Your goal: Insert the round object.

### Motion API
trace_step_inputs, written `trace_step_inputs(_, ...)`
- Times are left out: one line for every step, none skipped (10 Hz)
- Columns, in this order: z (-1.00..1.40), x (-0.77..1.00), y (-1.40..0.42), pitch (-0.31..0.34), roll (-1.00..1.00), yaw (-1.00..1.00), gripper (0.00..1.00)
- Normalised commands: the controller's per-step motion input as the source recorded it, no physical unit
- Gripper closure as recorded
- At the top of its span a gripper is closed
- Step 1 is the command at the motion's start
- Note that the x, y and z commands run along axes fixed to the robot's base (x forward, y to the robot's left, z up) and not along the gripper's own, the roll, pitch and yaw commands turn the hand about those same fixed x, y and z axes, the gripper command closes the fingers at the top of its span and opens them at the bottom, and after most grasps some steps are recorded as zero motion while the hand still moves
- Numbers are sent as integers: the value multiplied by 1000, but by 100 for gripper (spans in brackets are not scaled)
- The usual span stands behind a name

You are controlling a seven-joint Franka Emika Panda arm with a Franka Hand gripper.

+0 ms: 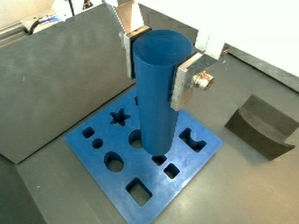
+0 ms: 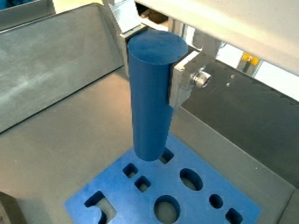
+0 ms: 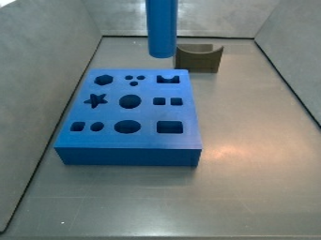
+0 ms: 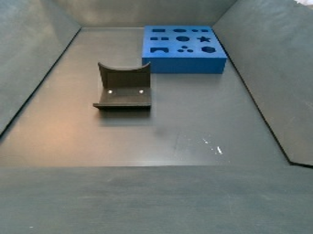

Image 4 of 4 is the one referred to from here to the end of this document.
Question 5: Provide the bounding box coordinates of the black curved holder stand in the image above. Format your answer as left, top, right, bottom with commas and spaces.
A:
92, 63, 151, 110

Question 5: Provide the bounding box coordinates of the blue shape sorter box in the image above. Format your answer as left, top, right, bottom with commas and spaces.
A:
142, 26, 227, 74

